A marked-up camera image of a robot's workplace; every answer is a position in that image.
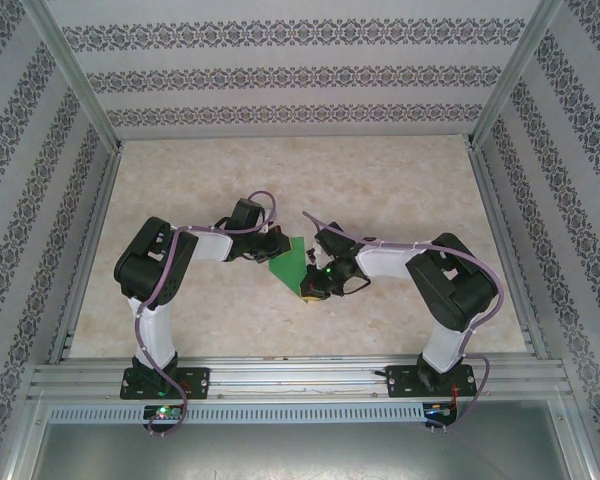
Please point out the aluminium side rail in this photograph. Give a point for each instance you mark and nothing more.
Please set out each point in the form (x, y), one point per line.
(506, 250)
(89, 250)

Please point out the aluminium frame post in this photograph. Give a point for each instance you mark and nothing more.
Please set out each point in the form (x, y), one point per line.
(516, 65)
(73, 65)

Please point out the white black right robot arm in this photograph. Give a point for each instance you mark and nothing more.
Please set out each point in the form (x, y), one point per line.
(380, 260)

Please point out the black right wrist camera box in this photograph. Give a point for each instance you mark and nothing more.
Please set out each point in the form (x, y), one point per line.
(335, 240)

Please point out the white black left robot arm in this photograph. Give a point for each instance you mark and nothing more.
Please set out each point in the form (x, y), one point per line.
(207, 247)

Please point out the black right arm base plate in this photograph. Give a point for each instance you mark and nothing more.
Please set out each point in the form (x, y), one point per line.
(400, 382)

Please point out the green paper sheet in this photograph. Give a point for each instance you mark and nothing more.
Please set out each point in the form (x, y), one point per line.
(290, 265)

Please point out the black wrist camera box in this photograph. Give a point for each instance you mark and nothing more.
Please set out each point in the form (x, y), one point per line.
(245, 214)
(335, 240)

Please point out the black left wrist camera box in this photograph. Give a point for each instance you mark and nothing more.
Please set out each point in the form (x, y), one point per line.
(245, 214)

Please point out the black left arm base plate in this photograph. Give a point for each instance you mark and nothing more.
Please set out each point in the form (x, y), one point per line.
(195, 382)

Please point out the small circuit board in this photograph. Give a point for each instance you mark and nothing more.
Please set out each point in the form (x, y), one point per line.
(162, 413)
(440, 411)

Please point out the aluminium mounting rail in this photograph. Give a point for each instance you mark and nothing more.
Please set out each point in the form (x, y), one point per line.
(300, 380)

